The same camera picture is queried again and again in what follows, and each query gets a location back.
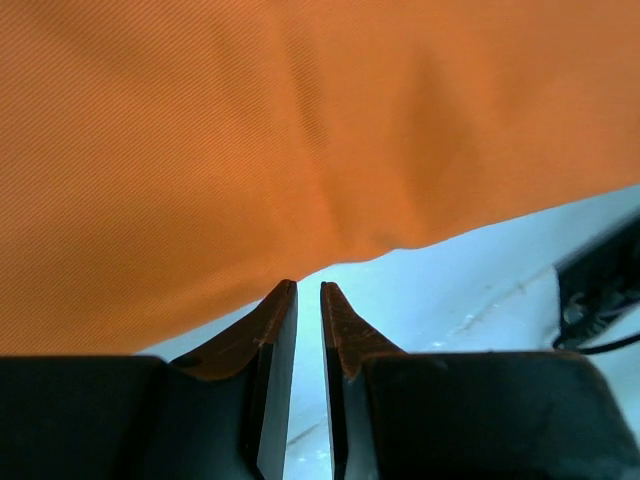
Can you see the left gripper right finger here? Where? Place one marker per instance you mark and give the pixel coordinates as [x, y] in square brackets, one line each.
[493, 415]

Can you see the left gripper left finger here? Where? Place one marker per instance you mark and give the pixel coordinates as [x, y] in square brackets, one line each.
[219, 411]

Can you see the orange trousers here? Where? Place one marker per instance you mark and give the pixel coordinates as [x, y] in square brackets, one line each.
[166, 162]

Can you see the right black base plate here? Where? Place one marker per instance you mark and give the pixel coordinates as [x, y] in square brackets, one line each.
[598, 284]

